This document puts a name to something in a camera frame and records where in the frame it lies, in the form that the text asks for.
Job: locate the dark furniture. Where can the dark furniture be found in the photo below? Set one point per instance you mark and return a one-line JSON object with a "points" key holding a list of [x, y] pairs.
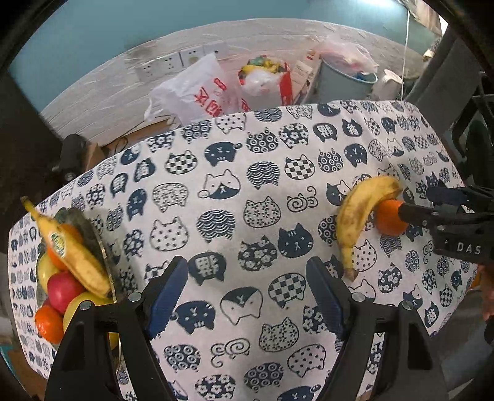
{"points": [[23, 127]]}

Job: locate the orange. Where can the orange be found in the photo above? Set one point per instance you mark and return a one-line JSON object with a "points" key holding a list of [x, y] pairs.
{"points": [[48, 326], [57, 258]]}

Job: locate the dark glass plate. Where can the dark glass plate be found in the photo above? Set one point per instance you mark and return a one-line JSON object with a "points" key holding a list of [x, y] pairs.
{"points": [[83, 225]]}

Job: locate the grey bin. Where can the grey bin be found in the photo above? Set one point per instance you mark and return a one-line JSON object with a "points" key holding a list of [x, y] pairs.
{"points": [[339, 85]]}

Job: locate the dark grey chair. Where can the dark grey chair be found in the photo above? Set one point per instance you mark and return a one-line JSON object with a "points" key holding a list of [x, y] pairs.
{"points": [[436, 69]]}

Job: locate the beige carton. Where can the beige carton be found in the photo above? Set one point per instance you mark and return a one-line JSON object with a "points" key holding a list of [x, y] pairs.
{"points": [[305, 77]]}

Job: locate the cat print tablecloth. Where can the cat print tablecloth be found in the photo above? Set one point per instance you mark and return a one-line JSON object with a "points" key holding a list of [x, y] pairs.
{"points": [[231, 270]]}

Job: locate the person's right hand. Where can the person's right hand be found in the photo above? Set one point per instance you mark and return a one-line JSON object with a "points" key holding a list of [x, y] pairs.
{"points": [[487, 297]]}

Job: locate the small mandarin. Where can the small mandarin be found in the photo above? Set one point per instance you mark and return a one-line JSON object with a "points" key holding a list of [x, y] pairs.
{"points": [[388, 219]]}

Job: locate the banana with sticker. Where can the banana with sticker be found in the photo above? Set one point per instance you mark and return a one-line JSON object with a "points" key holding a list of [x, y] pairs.
{"points": [[81, 262]]}

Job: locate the white wall socket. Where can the white wall socket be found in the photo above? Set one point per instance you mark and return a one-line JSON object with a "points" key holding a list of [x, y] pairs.
{"points": [[191, 56], [215, 49], [158, 67]]}

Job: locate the red bag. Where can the red bag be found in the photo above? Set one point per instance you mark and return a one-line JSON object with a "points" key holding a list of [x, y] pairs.
{"points": [[285, 85]]}

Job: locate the large red apple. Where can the large red apple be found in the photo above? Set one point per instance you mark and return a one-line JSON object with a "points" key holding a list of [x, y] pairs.
{"points": [[63, 291]]}

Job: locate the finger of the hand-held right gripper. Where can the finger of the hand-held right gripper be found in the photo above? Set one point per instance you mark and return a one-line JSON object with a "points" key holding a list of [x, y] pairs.
{"points": [[420, 214], [444, 194]]}

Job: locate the large yellow lemon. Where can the large yellow lemon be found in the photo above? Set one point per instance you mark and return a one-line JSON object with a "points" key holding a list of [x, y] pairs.
{"points": [[90, 298]]}

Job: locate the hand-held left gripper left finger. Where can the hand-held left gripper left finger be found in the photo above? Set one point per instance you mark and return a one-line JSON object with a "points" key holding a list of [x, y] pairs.
{"points": [[168, 297]]}

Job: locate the clear plastic bag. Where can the clear plastic bag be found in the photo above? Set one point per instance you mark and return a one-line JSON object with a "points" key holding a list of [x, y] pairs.
{"points": [[343, 52]]}

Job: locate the black cylindrical object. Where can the black cylindrical object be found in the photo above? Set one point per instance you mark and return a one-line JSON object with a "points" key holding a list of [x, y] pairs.
{"points": [[71, 154]]}

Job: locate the spotted banana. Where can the spotted banana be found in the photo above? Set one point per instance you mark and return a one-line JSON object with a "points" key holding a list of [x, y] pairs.
{"points": [[355, 216]]}

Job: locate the white plastic bag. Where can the white plastic bag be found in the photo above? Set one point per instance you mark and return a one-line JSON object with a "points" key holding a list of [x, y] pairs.
{"points": [[193, 92]]}

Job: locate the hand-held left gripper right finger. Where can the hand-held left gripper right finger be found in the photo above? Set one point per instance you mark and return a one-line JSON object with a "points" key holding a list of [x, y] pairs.
{"points": [[324, 297]]}

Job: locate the small yellow lemon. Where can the small yellow lemon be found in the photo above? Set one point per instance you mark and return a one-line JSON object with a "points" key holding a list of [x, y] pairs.
{"points": [[44, 272]]}

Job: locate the brown cardboard box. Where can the brown cardboard box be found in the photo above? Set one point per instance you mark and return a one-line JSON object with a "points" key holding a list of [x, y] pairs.
{"points": [[127, 142]]}

